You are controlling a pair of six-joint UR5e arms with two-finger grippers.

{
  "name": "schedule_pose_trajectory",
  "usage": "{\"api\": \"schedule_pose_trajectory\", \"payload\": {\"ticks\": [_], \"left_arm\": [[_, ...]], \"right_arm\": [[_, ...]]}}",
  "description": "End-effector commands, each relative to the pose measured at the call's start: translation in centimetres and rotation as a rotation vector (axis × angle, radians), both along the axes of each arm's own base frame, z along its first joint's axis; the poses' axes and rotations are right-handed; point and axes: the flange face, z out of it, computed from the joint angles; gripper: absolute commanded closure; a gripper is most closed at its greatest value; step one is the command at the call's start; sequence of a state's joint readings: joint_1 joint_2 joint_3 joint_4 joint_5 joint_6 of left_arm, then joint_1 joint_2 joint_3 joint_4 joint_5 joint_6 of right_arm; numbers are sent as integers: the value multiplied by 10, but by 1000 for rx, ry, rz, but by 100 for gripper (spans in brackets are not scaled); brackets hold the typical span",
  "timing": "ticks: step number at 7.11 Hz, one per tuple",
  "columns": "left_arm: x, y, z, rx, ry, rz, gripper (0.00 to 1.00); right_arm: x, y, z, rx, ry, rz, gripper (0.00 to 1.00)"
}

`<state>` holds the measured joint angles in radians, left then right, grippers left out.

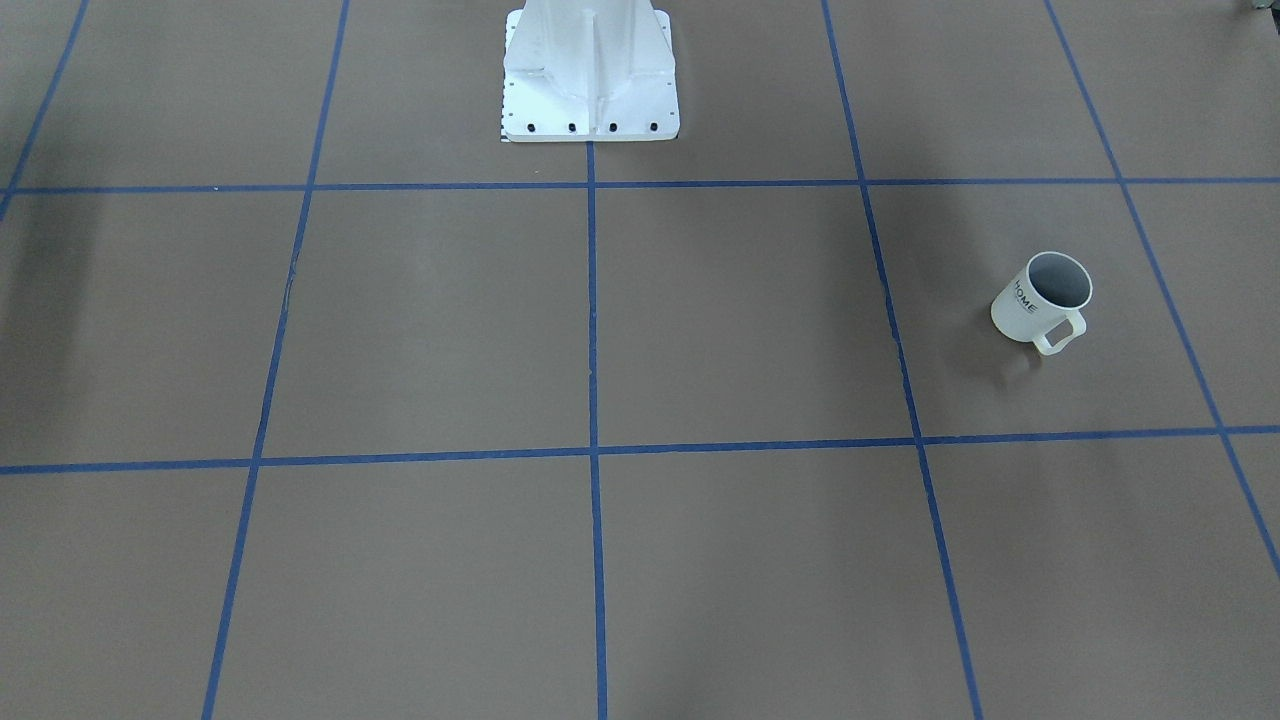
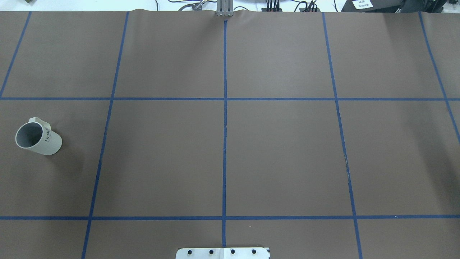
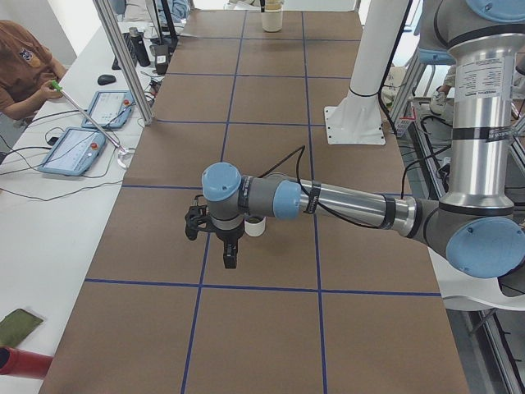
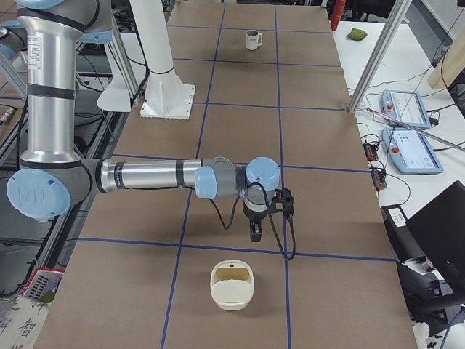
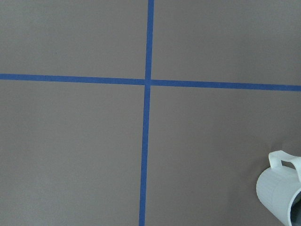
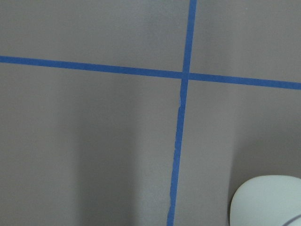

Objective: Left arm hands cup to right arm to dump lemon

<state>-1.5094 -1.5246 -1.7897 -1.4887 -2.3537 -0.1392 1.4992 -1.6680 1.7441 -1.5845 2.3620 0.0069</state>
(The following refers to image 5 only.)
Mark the white mug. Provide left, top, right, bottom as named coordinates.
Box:
left=256, top=150, right=301, bottom=226

